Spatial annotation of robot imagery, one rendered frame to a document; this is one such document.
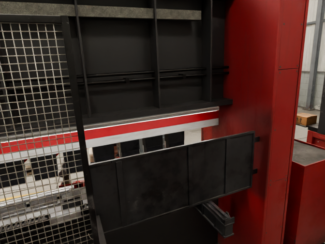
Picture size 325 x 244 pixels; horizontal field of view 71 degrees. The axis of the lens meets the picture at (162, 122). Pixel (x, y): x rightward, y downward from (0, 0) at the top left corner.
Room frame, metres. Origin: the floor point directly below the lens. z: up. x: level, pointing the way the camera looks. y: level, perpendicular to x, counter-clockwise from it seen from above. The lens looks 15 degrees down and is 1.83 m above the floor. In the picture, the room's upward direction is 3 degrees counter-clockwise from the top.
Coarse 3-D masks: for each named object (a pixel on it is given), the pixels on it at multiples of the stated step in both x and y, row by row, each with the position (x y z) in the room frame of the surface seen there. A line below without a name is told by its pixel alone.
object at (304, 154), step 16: (304, 144) 2.10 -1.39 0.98; (304, 160) 1.74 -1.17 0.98; (320, 160) 1.73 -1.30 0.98; (304, 176) 1.61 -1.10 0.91; (320, 176) 1.69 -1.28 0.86; (304, 192) 1.62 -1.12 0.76; (320, 192) 1.70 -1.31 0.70; (288, 208) 1.70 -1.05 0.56; (304, 208) 1.63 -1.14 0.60; (320, 208) 1.71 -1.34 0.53; (288, 224) 1.68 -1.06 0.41; (304, 224) 1.64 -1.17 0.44; (320, 224) 1.73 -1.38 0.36; (288, 240) 1.67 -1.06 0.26; (304, 240) 1.65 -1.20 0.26; (320, 240) 1.74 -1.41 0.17
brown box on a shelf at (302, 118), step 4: (300, 116) 2.75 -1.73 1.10; (304, 116) 2.73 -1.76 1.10; (308, 116) 2.71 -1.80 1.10; (312, 116) 2.73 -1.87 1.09; (316, 116) 2.74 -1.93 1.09; (296, 120) 2.79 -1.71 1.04; (300, 120) 2.74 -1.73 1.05; (304, 120) 2.70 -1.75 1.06; (308, 120) 2.68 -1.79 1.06; (312, 120) 2.71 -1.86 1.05; (316, 120) 2.75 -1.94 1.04; (296, 124) 2.76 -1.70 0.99; (300, 124) 2.73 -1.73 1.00; (304, 124) 2.69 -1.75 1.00; (308, 124) 2.69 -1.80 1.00; (312, 124) 2.71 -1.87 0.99
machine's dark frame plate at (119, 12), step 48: (0, 0) 1.35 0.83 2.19; (48, 0) 1.44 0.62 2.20; (96, 0) 1.54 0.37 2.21; (144, 0) 1.66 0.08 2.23; (192, 0) 1.80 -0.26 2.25; (0, 48) 1.32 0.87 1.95; (96, 48) 1.53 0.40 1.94; (144, 48) 1.65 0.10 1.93; (192, 48) 1.80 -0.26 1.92; (0, 96) 1.31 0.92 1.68; (48, 96) 1.41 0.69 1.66; (96, 96) 1.52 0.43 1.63; (144, 96) 1.64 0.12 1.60; (192, 96) 1.80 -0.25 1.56
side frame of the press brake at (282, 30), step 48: (240, 0) 1.76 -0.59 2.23; (288, 0) 1.48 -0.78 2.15; (240, 48) 1.74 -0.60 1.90; (288, 48) 1.50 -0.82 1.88; (240, 96) 1.72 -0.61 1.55; (288, 96) 1.51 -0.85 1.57; (288, 144) 1.53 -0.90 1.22; (240, 192) 1.68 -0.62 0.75; (288, 192) 1.55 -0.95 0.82; (240, 240) 1.66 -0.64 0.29
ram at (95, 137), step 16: (208, 112) 1.93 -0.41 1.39; (112, 128) 1.60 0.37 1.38; (128, 128) 1.65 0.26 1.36; (144, 128) 1.70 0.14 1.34; (160, 128) 1.75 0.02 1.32; (176, 128) 1.80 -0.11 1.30; (192, 128) 1.86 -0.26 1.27; (16, 144) 1.37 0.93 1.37; (32, 144) 1.40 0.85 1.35; (48, 144) 1.44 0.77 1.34; (96, 144) 1.55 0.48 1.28; (0, 160) 1.33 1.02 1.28; (16, 160) 1.36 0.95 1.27
